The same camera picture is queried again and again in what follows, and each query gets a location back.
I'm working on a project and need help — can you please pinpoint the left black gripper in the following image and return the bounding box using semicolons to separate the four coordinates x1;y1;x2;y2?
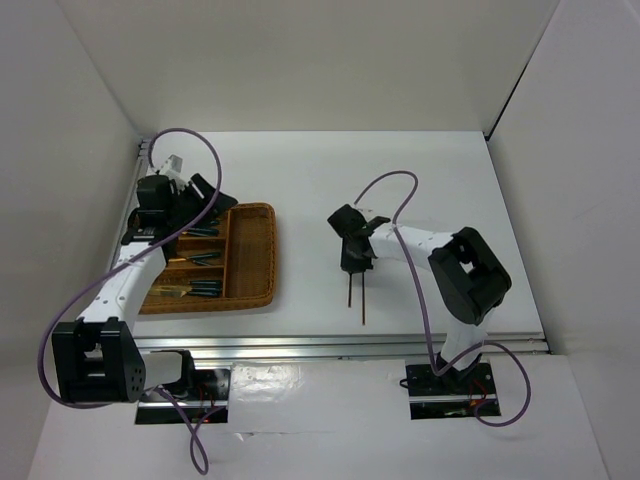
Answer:
166;173;238;230

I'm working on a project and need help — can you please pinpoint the gold spoon green handle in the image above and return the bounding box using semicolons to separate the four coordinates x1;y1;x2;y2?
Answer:
168;251;222;264

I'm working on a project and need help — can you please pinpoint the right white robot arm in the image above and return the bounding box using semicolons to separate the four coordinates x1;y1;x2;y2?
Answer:
328;204;512;392

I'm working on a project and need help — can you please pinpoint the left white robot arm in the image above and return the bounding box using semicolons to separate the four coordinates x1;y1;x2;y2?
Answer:
51;174;238;408

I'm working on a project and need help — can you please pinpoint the wicker cutlery tray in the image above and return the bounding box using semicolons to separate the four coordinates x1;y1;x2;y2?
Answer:
140;203;277;315

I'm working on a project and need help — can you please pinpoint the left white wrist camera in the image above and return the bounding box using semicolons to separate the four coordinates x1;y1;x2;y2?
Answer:
156;154;186;191

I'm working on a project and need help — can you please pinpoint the aluminium table rail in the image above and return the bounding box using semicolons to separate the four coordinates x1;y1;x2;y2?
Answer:
134;330;551;361

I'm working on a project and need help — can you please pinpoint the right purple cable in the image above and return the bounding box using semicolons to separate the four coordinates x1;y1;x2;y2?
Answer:
353;170;533;427

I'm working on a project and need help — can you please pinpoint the purple cable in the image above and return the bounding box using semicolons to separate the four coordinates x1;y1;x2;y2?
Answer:
37;127;223;475
353;170;533;427

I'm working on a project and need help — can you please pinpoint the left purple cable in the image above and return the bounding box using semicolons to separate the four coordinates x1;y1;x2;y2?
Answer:
37;127;223;475

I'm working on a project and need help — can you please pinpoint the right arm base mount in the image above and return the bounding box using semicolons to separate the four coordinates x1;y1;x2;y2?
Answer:
399;360;501;420

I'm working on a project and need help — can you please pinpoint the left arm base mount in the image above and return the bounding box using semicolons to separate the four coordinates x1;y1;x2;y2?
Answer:
135;350;231;425

